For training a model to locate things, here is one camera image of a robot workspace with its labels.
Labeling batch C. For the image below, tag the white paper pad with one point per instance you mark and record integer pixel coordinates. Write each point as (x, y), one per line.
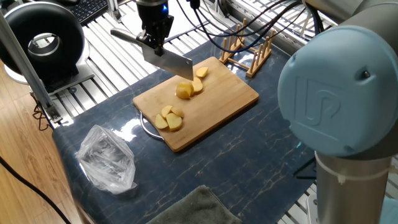
(132, 17)

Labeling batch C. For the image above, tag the perforated aluminium plate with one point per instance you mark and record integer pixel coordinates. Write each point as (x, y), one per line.
(311, 211)

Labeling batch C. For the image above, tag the wooden peg rack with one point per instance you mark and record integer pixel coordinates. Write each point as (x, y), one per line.
(252, 71)

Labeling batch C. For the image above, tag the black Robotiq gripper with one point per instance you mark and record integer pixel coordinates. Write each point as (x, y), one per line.
(153, 14)

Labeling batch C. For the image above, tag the steel cleaver knife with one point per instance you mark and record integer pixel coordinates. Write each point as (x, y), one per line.
(174, 62)

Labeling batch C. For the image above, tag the grey-green towel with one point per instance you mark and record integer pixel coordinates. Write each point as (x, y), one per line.
(199, 208)

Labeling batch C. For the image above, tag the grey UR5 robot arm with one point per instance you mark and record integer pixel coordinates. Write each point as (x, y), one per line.
(342, 93)

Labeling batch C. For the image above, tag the slanted aluminium post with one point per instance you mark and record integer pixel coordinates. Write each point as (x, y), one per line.
(25, 65)

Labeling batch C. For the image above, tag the wooden cutting board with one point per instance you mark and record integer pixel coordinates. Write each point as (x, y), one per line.
(217, 99)

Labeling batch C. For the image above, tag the short aluminium post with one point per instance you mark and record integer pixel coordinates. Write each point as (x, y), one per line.
(113, 9)

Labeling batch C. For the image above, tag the black keyboard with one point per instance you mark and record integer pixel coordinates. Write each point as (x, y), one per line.
(88, 9)

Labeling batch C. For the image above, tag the dark blue marbled mat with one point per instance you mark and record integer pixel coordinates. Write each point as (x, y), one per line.
(248, 140)

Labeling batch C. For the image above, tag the clear plastic bag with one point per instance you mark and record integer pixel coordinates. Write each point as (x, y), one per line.
(105, 158)

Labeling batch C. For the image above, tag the potato half with skin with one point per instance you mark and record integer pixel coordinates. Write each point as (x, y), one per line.
(183, 91)

